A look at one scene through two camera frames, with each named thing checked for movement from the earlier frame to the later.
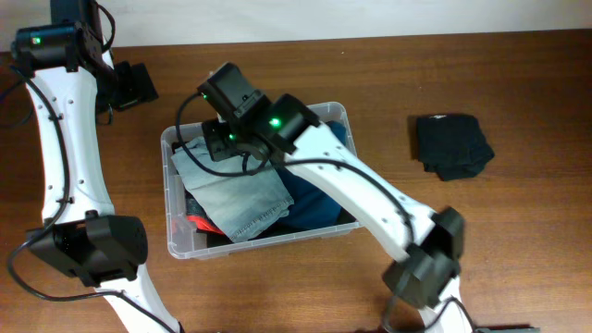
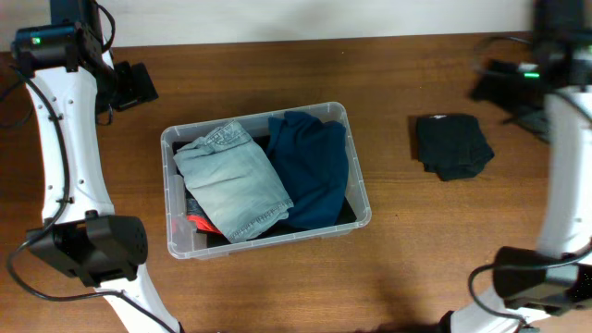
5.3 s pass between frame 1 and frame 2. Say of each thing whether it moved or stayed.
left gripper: stayed
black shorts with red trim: stayed
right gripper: moved
